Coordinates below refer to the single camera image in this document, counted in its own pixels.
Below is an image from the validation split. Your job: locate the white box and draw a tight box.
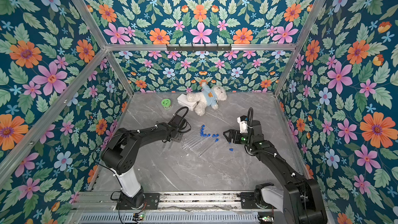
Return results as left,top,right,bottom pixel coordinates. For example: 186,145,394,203
177,94,198,111

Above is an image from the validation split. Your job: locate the black hook rail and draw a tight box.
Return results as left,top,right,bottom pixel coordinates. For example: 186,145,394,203
166,44,232,52

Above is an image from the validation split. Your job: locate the green lidded small jar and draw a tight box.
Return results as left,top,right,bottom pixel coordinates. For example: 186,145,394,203
161,99,172,110

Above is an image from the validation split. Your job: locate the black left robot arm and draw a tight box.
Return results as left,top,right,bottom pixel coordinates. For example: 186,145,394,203
101,115,191,209

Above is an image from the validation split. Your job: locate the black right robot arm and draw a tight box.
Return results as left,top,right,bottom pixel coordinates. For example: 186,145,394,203
223,116,328,224

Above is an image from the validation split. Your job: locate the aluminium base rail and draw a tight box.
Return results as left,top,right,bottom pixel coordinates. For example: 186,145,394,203
71,191,280,211

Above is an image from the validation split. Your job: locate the white teddy bear blue hoodie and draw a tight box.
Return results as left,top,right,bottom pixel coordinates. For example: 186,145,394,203
186,82,228,116

